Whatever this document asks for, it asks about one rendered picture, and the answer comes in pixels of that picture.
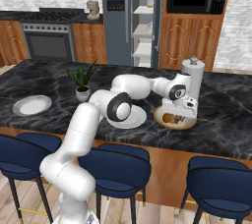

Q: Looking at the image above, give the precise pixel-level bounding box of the green plant in white pot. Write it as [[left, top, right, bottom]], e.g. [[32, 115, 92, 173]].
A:
[[66, 58, 98, 103]]

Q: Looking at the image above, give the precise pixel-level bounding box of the white plate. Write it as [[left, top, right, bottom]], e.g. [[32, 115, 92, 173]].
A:
[[104, 104, 148, 130]]

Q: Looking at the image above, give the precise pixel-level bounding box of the steel range with oven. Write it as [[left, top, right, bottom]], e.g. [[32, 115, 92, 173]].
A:
[[19, 7, 85, 63]]

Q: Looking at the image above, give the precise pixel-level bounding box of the wooden kitchen island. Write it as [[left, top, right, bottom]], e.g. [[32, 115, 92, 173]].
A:
[[0, 58, 252, 210]]

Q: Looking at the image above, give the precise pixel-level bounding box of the grey white bowl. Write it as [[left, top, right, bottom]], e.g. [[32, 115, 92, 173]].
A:
[[12, 94, 53, 117]]

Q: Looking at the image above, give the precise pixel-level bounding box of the tall wooden cupboard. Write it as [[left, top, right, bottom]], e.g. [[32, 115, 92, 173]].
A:
[[158, 0, 234, 73]]

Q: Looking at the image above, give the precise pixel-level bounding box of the grey fridge door handle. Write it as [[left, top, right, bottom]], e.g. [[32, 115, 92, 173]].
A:
[[124, 0, 130, 44]]

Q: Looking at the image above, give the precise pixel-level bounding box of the orange chicken drumstick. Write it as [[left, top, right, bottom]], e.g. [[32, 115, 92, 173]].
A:
[[162, 113, 185, 125]]

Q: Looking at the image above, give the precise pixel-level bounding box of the grey blue fridge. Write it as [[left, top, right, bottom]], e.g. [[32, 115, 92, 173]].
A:
[[100, 0, 165, 69]]

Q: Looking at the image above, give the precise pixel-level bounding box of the open grey fridge door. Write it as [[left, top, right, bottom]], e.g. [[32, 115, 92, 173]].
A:
[[151, 0, 166, 69]]

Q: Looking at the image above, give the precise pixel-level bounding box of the white canister with grey knob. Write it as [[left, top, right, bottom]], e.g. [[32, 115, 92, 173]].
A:
[[180, 57, 206, 118]]

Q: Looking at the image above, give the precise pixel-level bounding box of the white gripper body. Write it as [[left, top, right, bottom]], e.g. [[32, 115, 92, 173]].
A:
[[160, 99, 199, 120]]

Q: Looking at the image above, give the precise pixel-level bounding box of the wooden base cupboard run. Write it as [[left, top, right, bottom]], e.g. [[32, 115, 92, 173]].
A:
[[0, 20, 30, 67], [72, 23, 108, 65]]

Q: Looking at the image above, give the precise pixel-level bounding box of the tan plate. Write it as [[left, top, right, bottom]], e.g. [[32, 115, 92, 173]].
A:
[[153, 105, 198, 131]]

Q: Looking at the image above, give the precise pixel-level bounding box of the closed grey fridge door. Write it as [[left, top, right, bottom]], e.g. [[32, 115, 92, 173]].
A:
[[100, 0, 133, 67]]

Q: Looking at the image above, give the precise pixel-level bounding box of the blue bar stool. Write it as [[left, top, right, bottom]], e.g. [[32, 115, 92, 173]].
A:
[[78, 142, 153, 224], [0, 132, 63, 224], [179, 155, 252, 224]]

